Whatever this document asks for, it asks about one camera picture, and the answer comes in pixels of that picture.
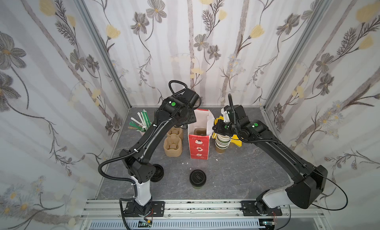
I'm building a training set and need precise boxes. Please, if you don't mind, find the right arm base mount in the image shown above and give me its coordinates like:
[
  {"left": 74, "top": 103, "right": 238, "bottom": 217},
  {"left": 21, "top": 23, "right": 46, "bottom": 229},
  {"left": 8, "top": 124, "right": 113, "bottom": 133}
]
[{"left": 240, "top": 200, "right": 283, "bottom": 217}]

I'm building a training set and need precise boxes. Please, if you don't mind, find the stack of paper cups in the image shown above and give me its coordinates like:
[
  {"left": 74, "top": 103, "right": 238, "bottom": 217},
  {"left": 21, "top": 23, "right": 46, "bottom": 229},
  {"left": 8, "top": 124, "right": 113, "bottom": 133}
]
[{"left": 215, "top": 134, "right": 232, "bottom": 154}]

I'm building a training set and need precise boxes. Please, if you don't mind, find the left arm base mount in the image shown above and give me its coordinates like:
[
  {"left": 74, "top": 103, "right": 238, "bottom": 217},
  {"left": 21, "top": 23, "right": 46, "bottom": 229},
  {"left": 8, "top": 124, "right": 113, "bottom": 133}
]
[{"left": 123, "top": 201, "right": 165, "bottom": 218}]

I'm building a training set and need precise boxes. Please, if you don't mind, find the brown pulp cup carrier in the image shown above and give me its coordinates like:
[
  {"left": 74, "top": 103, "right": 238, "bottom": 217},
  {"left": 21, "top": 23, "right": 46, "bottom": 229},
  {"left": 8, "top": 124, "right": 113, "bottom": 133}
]
[{"left": 163, "top": 127, "right": 184, "bottom": 157}]

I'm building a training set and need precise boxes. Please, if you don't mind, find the black plastic cup lid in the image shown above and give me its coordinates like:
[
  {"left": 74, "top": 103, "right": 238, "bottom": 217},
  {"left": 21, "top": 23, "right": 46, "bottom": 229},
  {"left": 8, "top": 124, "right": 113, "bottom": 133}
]
[{"left": 189, "top": 170, "right": 207, "bottom": 185}]

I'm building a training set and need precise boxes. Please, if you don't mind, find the yellow paper napkins stack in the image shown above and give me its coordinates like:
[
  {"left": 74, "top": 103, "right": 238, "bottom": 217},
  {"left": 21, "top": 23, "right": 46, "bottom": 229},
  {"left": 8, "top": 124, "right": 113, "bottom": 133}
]
[{"left": 212, "top": 116, "right": 242, "bottom": 147}]

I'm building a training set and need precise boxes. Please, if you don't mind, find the red white paper bag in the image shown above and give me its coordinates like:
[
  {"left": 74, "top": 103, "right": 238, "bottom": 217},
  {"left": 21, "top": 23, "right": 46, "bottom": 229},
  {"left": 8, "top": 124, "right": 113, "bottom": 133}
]
[{"left": 188, "top": 109, "right": 215, "bottom": 160}]

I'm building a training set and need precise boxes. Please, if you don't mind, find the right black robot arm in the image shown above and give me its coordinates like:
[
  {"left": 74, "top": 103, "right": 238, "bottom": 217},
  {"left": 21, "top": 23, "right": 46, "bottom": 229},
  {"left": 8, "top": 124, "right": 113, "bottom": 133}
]
[{"left": 213, "top": 95, "right": 328, "bottom": 215}]

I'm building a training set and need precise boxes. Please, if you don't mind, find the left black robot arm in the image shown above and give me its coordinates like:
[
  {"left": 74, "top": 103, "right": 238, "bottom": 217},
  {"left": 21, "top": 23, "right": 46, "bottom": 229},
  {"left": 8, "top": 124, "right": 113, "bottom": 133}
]
[{"left": 98, "top": 80, "right": 201, "bottom": 216}]

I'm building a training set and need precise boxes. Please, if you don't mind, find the single brown pulp carrier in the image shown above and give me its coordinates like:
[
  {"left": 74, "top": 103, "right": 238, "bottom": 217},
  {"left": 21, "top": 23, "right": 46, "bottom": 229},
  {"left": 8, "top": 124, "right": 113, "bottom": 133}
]
[{"left": 194, "top": 128, "right": 208, "bottom": 136}]

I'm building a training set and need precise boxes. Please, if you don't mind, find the stack of black lids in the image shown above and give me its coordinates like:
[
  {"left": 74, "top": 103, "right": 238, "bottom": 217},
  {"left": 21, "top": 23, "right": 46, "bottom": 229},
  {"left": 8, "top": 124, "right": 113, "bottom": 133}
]
[{"left": 150, "top": 164, "right": 164, "bottom": 182}]

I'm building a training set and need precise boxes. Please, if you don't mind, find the green and white straws bundle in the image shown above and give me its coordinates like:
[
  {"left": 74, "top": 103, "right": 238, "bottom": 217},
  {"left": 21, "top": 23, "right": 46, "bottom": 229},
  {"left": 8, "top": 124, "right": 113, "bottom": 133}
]
[{"left": 129, "top": 109, "right": 152, "bottom": 132}]

